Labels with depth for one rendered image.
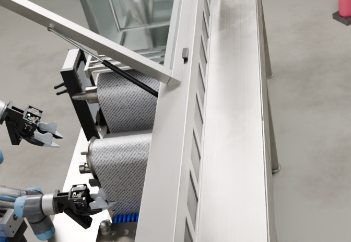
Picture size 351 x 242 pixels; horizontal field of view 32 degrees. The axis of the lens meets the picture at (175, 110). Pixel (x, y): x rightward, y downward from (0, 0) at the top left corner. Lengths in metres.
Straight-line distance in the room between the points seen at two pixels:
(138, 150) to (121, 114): 0.23
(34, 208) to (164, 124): 0.85
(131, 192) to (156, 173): 0.74
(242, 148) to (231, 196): 0.18
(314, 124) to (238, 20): 1.81
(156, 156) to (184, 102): 0.20
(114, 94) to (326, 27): 2.93
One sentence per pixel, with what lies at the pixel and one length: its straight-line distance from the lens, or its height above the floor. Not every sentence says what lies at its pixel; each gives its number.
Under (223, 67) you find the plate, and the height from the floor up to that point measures 1.44.
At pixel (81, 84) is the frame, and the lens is 2.31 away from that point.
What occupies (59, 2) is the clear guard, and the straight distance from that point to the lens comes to 1.66.
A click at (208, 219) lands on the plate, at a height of 1.44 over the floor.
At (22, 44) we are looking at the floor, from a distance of 5.68.
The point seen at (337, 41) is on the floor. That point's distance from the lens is 4.69.
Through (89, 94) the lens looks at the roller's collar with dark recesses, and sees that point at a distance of 2.23.
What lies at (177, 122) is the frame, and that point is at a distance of 1.50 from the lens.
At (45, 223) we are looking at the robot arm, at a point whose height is 1.03.
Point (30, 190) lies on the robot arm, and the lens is 2.42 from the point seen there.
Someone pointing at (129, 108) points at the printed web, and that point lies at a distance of 2.18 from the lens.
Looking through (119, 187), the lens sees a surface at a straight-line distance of 2.11.
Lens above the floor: 2.58
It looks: 37 degrees down
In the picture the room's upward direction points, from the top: 15 degrees counter-clockwise
